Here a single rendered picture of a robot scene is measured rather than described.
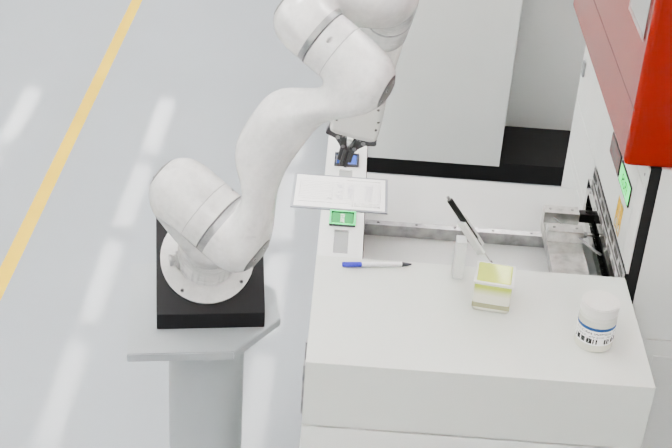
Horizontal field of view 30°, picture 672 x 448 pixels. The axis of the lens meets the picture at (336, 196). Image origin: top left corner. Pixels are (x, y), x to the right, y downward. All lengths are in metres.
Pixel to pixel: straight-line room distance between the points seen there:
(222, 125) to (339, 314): 2.80
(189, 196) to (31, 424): 1.58
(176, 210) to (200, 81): 3.32
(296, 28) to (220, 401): 0.98
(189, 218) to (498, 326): 0.63
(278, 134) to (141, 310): 0.70
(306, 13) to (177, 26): 4.02
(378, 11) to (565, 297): 0.75
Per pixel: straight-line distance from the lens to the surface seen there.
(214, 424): 2.73
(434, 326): 2.37
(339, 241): 2.60
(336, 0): 2.04
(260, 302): 2.55
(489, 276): 2.40
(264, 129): 2.06
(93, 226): 4.45
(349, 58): 1.98
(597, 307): 2.32
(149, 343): 2.53
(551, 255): 2.79
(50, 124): 5.13
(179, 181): 2.16
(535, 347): 2.36
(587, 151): 3.09
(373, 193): 2.76
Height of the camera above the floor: 2.35
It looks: 30 degrees down
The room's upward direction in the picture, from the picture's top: 4 degrees clockwise
